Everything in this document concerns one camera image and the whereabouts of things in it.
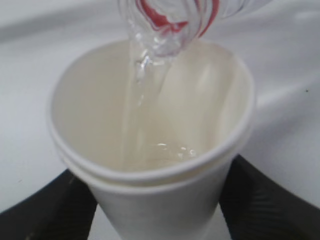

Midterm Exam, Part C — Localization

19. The clear plastic water bottle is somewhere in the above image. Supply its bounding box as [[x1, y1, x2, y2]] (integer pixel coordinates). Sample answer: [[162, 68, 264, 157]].
[[118, 0, 269, 58]]

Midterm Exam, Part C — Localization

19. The white paper cup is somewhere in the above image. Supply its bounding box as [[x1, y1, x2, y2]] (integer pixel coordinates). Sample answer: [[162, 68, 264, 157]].
[[47, 40, 256, 240]]

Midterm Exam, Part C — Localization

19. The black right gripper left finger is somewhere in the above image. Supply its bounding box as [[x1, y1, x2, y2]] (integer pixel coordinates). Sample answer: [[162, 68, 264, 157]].
[[0, 170, 98, 240]]

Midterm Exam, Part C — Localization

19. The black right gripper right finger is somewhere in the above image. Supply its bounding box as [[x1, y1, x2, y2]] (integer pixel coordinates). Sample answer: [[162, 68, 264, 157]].
[[219, 155, 320, 240]]

